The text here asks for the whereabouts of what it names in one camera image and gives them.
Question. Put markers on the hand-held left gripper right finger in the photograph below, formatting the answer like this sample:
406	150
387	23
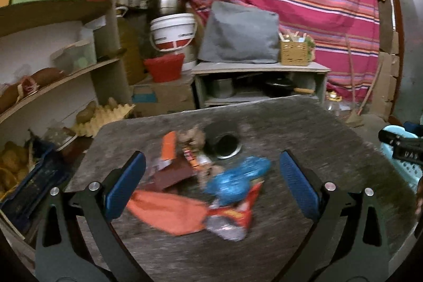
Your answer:
297	186

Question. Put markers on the clear bottle with yellow cap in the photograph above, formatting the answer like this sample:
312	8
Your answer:
335	105

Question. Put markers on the black tin can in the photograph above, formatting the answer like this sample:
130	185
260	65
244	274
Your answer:
222	140

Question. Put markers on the white bucket with red label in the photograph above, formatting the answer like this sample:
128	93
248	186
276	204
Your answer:
172	31

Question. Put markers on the clear plastic container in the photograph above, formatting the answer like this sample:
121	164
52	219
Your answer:
76	54

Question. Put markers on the woven straw basket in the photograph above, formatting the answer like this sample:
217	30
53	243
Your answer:
294	52

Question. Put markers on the large yellow oil jug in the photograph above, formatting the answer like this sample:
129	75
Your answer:
130	50

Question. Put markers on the large steel pot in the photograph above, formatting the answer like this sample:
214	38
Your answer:
165	1

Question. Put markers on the light blue plastic basket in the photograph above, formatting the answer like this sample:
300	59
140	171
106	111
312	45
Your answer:
404	174

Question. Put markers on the small colourful candy wrapper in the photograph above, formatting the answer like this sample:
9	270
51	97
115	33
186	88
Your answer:
195	159

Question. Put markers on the grey cushion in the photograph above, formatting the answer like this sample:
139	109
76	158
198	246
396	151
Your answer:
241	34

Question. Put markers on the brown crumpled paper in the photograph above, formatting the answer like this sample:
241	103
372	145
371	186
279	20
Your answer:
191	137

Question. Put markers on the pile of yellow fruits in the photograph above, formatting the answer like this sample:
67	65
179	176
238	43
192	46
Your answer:
11	166

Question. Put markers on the orange packet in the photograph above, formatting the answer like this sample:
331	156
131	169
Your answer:
165	211

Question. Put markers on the wooden shelf unit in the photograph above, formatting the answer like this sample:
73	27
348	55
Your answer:
49	14

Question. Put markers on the dark blue plastic crate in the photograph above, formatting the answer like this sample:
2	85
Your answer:
36	183

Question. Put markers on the cardboard sheets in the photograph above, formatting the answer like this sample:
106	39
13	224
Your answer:
385	80

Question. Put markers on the red snack bag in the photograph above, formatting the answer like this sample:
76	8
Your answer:
236	214

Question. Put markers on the blue wrapper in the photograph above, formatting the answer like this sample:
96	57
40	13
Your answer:
238	179

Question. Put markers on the cardboard box with blue label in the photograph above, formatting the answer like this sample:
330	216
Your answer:
168	97

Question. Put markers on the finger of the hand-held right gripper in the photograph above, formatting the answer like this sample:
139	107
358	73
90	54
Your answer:
388	136

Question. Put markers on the black frying pan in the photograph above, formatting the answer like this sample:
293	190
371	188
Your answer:
279	86

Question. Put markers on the small metal pot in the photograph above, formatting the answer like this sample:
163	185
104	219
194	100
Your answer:
222	87

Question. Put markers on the red plastic basin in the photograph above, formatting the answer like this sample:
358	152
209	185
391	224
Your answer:
164	68

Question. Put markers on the small orange clear wrapper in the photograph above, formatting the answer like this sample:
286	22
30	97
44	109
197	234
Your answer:
169	145

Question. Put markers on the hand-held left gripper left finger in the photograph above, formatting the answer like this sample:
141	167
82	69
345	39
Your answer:
125	189

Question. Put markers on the wooden broom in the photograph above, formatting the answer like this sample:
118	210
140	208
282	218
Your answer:
356	118

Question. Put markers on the egg carton tray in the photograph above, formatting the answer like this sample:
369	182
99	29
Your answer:
102	116

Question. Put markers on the grey low cabinet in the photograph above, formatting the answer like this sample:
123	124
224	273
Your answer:
257	68

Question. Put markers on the brown chocolate wrapper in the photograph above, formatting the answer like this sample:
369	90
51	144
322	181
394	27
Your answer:
173	174

